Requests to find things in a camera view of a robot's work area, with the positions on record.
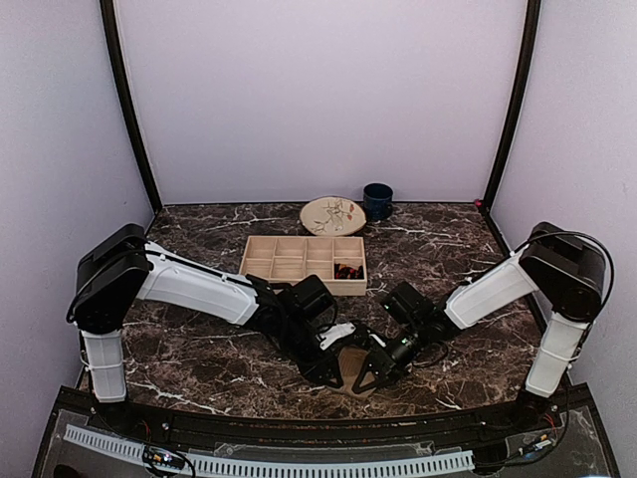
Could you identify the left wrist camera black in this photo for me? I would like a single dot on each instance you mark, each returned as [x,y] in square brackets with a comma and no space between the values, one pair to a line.
[310,298]

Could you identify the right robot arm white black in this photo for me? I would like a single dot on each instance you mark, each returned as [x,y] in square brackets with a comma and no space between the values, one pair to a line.
[572,270]

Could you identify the argyle black red orange sock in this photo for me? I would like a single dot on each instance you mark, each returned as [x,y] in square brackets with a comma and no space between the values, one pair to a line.
[346,272]

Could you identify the wooden compartment tray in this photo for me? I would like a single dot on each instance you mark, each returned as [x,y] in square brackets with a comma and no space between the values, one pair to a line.
[289,259]

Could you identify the left black frame post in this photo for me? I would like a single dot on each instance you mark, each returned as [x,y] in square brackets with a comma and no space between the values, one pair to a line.
[118,68]

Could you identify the black frame post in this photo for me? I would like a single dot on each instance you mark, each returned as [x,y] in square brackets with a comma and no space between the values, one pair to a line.
[515,105]
[118,68]

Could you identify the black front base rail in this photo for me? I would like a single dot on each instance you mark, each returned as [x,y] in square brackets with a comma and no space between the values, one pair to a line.
[183,428]

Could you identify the dark blue mug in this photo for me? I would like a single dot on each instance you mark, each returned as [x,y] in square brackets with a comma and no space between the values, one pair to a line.
[377,201]

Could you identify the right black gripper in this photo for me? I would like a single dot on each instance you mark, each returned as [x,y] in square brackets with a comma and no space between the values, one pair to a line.
[383,362]

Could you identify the plain brown sock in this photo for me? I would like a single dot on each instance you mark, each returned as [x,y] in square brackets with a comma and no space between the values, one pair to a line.
[350,361]

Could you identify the white slotted cable duct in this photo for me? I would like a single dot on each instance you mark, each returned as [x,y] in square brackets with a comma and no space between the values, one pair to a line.
[164,462]

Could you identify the cream floral ceramic plate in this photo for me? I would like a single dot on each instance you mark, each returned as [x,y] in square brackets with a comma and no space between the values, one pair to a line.
[332,216]

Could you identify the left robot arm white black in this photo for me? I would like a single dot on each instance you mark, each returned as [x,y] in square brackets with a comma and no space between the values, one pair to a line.
[127,267]

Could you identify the right black frame post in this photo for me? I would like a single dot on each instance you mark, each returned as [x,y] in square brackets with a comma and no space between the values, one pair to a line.
[515,105]

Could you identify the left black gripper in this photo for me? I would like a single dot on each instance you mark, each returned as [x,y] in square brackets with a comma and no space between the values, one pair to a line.
[315,370]

